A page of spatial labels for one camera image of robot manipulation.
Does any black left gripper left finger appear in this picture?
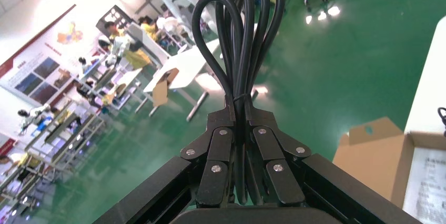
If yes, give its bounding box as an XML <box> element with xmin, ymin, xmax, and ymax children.
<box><xmin>180</xmin><ymin>95</ymin><xmax>235</xmax><ymax>208</ymax></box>

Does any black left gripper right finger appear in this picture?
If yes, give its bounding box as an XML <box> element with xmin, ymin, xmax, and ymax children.
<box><xmin>245</xmin><ymin>97</ymin><xmax>311</xmax><ymax>205</ymax></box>

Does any black power cable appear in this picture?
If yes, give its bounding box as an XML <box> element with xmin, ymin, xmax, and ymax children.
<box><xmin>191</xmin><ymin>0</ymin><xmax>286</xmax><ymax>206</ymax></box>

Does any black mouse cable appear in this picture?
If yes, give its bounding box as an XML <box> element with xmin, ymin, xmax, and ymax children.
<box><xmin>437</xmin><ymin>107</ymin><xmax>446</xmax><ymax>137</ymax></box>

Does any upright brown cardboard box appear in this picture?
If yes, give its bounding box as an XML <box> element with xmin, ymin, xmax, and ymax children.
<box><xmin>151</xmin><ymin>67</ymin><xmax>180</xmax><ymax>108</ymax></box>

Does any open brown cardboard box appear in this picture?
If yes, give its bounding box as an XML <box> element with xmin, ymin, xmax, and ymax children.
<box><xmin>332</xmin><ymin>117</ymin><xmax>446</xmax><ymax>224</ymax></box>

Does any person in yellow coat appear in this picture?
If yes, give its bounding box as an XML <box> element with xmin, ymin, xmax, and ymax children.
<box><xmin>104</xmin><ymin>21</ymin><xmax>153</xmax><ymax>71</ymax></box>

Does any metal storage rack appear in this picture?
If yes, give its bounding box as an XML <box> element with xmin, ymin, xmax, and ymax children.
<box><xmin>0</xmin><ymin>96</ymin><xmax>106</xmax><ymax>224</ymax></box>

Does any white printed paper sheet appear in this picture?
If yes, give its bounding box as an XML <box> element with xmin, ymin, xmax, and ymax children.
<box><xmin>402</xmin><ymin>147</ymin><xmax>446</xmax><ymax>224</ymax></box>

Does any small white humanoid robot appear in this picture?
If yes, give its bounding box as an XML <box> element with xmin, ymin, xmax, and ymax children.
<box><xmin>17</xmin><ymin>103</ymin><xmax>53</xmax><ymax>136</ymax></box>

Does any wall poster board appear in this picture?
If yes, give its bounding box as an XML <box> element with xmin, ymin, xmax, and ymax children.
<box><xmin>0</xmin><ymin>4</ymin><xmax>92</xmax><ymax>108</ymax></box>

